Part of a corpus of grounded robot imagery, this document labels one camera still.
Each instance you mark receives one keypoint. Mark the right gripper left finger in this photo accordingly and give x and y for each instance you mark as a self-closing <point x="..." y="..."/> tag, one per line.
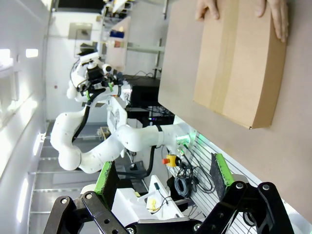
<point x="97" y="214"/>

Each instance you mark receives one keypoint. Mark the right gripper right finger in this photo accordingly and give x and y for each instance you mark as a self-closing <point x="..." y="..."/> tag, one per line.
<point x="256" y="209"/>

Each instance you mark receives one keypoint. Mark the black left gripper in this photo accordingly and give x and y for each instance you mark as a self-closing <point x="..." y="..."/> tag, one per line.
<point x="94" y="73"/>

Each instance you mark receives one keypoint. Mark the brown cardboard packing box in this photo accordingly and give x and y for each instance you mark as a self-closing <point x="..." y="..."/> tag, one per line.
<point x="243" y="73"/>

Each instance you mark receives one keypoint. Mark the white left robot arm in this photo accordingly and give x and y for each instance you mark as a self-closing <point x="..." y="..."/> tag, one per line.
<point x="136" y="139"/>

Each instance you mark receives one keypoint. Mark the person's right hand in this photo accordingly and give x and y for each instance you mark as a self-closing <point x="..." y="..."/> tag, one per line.
<point x="209" y="6"/>

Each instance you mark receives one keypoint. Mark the person's left hand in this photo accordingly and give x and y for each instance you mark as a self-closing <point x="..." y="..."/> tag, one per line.
<point x="280" y="19"/>

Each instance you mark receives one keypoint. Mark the white plastic device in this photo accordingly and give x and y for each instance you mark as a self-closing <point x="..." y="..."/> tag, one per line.
<point x="136" y="202"/>

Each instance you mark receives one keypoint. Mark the small wooden crate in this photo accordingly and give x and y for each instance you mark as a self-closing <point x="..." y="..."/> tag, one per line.
<point x="103" y="133"/>

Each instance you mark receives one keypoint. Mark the black equipment cabinet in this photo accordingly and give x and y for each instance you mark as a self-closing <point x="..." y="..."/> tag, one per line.
<point x="143" y="92"/>

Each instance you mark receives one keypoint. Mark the metal storage shelf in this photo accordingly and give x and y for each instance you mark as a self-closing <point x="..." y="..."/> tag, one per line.
<point x="146" y="48"/>

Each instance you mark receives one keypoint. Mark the aluminium profile base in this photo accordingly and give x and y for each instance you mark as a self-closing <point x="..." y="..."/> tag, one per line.
<point x="207" y="151"/>

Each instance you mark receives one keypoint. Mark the red yellow emergency stop button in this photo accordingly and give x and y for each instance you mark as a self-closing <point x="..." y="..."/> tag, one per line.
<point x="171" y="160"/>

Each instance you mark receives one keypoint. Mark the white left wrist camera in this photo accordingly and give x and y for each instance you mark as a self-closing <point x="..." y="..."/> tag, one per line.
<point x="90" y="58"/>

